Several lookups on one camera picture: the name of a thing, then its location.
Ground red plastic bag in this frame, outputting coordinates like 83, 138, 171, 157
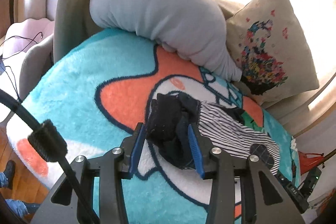
298, 151, 324, 175

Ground thin black wire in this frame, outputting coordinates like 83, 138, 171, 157
0, 31, 44, 104

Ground beige curtain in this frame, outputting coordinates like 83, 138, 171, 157
53, 0, 96, 63

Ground pink plush cushion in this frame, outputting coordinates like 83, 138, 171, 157
2, 18, 55, 58

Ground grey plush body pillow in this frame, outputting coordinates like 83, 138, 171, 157
89, 0, 242, 81

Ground beige floral print cushion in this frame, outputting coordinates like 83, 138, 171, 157
226, 0, 319, 104

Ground black cable with knurled connector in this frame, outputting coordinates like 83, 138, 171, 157
0, 88, 100, 224

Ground person's blue-jeaned leg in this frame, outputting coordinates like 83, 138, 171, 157
1, 160, 40, 219

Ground turquoise cartoon fleece blanket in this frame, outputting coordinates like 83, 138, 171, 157
6, 27, 301, 224

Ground black and striped pants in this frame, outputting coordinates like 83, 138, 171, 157
146, 93, 280, 174

